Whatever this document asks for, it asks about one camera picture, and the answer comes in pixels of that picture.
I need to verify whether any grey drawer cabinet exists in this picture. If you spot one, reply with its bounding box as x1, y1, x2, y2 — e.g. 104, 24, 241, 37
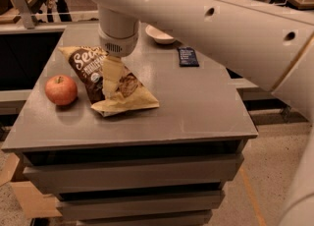
3, 36, 257, 226

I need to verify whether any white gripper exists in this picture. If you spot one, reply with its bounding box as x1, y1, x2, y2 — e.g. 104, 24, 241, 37
98, 28, 138, 98

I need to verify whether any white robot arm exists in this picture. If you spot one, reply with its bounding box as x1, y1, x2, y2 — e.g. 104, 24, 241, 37
92, 0, 314, 123

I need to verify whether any brown chip bag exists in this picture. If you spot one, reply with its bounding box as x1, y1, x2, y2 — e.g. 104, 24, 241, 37
59, 46, 159, 117

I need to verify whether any cardboard box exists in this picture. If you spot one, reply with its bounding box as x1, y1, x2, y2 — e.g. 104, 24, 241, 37
0, 153, 61, 218

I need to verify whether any metal railing bracket left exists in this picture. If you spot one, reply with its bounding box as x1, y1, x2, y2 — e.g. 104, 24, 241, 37
13, 0, 36, 29

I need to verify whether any dark blue snack bar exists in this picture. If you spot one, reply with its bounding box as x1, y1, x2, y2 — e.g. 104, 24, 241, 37
178, 47, 199, 67

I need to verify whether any red apple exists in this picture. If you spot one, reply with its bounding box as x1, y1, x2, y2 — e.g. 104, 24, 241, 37
44, 75, 78, 106

